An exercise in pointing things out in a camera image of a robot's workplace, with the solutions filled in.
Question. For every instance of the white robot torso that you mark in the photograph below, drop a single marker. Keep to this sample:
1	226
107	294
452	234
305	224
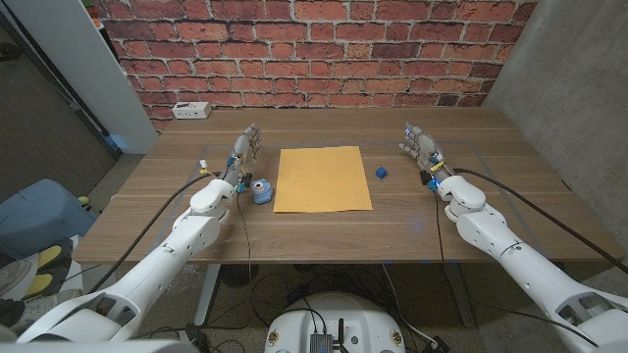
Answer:
335	318

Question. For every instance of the black round floor object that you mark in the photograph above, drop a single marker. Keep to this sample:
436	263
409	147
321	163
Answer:
238	274

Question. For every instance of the red brick printed backdrop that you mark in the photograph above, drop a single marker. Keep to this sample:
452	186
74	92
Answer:
314	49

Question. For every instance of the yellow-green ball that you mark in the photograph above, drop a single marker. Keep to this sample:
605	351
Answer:
84	200

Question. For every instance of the yellow and black shoe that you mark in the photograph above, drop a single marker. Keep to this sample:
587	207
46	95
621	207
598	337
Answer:
44	269

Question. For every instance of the small blue block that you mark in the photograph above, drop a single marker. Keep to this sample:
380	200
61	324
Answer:
381	172

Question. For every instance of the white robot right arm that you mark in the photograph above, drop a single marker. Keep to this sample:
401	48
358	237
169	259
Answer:
520	265

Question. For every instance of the orange felt sheet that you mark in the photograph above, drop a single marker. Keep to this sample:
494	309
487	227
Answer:
321	179

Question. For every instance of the white power strip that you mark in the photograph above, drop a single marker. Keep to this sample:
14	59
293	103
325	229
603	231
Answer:
191	110

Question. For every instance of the blue plastic bin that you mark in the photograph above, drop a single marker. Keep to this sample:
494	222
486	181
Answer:
39	216

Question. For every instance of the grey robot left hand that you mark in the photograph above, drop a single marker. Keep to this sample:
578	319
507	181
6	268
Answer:
243	157

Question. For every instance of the grey table leg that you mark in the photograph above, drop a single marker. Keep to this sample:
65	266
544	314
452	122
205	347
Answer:
458	294

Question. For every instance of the white table leg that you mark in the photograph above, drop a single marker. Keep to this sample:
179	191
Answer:
206	294

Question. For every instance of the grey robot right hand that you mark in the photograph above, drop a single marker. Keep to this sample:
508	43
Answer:
426	149

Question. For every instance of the grey box on torso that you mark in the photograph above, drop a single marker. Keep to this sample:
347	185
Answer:
321	344

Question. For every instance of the white partition panel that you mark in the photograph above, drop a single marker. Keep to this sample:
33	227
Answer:
73	64

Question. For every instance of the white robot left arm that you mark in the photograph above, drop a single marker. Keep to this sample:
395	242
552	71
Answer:
162	260

